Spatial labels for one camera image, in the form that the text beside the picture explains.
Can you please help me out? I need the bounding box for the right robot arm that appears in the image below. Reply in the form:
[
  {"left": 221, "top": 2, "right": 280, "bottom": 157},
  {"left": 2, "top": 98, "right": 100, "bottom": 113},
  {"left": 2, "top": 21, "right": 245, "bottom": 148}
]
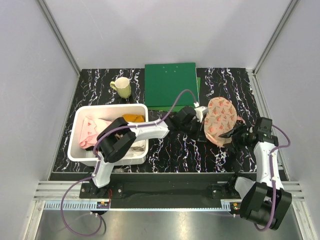
[{"left": 220, "top": 118, "right": 292, "bottom": 232}]

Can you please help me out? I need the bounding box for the orange bra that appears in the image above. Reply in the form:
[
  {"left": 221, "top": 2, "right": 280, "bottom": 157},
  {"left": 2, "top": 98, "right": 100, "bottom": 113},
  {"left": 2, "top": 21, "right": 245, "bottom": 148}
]
[{"left": 122, "top": 114, "right": 145, "bottom": 123}]

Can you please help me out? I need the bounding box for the white bra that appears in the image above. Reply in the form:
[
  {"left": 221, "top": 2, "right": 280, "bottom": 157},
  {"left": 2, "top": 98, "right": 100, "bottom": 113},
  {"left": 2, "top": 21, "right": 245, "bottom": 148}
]
[{"left": 125, "top": 140, "right": 146, "bottom": 158}]

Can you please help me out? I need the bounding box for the white plastic bin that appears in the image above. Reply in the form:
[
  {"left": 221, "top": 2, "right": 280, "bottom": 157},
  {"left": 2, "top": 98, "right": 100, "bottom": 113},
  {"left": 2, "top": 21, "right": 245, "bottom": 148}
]
[{"left": 67, "top": 103, "right": 149, "bottom": 167}]

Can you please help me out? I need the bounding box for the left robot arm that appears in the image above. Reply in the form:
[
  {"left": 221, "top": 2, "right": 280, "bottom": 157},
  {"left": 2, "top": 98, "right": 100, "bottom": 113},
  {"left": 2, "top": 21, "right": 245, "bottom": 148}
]
[{"left": 90, "top": 106, "right": 208, "bottom": 198}]

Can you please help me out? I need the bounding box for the green folder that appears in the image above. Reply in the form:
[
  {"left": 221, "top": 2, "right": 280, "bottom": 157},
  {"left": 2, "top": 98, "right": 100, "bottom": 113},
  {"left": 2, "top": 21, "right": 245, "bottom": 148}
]
[{"left": 144, "top": 62, "right": 199, "bottom": 109}]

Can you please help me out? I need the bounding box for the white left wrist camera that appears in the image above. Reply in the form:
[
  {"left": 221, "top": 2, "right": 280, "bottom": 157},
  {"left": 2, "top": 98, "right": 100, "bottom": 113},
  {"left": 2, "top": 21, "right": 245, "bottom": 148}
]
[{"left": 193, "top": 102, "right": 208, "bottom": 123}]

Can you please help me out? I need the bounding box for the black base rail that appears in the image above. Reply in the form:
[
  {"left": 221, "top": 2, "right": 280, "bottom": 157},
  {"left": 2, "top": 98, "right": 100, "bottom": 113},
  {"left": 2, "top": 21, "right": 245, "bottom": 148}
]
[{"left": 79, "top": 173, "right": 240, "bottom": 209}]

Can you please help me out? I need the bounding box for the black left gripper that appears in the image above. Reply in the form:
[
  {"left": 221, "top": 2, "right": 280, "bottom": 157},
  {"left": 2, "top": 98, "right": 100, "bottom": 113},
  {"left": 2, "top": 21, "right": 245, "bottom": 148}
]
[{"left": 180, "top": 117, "right": 207, "bottom": 142}]

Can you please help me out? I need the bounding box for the pale green mug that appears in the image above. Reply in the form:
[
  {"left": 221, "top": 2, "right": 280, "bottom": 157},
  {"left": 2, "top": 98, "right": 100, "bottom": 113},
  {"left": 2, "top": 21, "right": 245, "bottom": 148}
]
[{"left": 109, "top": 77, "right": 132, "bottom": 99}]

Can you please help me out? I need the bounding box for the light pink floral garment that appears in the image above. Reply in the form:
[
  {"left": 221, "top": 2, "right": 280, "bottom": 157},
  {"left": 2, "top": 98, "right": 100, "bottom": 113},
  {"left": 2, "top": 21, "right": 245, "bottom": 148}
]
[{"left": 79, "top": 116, "right": 112, "bottom": 149}]

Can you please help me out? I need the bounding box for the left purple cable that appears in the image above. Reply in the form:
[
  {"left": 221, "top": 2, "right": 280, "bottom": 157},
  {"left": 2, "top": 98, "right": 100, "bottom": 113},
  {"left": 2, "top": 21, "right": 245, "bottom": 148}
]
[{"left": 60, "top": 89, "right": 200, "bottom": 236}]

